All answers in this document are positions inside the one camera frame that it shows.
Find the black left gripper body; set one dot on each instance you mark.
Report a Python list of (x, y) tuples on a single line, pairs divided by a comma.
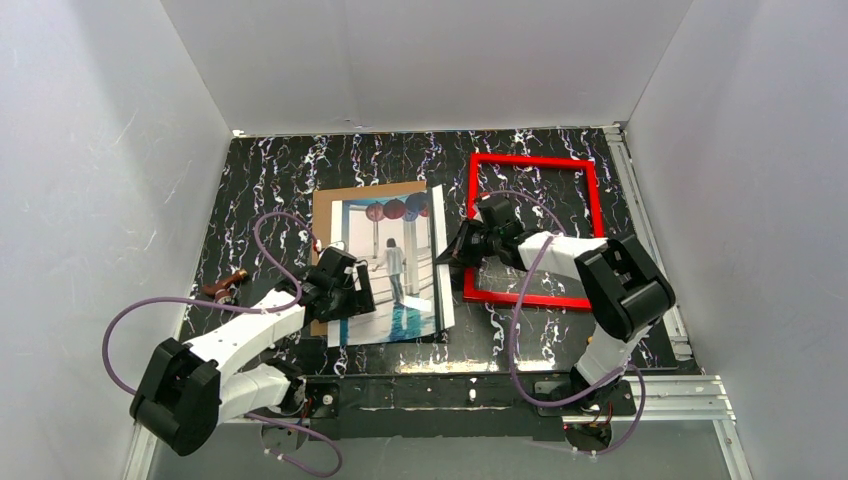
[(354, 295)]

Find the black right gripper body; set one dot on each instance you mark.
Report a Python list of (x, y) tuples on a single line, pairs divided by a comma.
[(469, 241)]

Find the lantern photo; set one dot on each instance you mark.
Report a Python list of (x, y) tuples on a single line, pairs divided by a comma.
[(404, 265)]

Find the brown fibreboard backing board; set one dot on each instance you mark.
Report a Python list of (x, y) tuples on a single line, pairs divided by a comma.
[(324, 212)]

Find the red picture frame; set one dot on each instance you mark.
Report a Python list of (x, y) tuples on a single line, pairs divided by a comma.
[(470, 291)]

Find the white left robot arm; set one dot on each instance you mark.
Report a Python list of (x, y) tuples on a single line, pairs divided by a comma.
[(190, 388)]

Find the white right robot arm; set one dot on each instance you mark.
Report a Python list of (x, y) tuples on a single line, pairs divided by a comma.
[(626, 290)]

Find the brown copper pipe fitting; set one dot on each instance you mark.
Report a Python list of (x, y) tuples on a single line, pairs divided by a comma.
[(223, 291)]

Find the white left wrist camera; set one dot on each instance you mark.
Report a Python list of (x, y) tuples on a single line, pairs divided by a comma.
[(333, 251)]

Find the aluminium right side rail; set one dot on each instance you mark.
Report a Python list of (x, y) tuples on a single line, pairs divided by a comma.
[(673, 321)]

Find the aluminium rail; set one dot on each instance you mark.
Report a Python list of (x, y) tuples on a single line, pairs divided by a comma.
[(673, 321), (660, 398)]

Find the aluminium front rail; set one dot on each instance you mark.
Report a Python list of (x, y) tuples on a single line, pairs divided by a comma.
[(660, 398)]

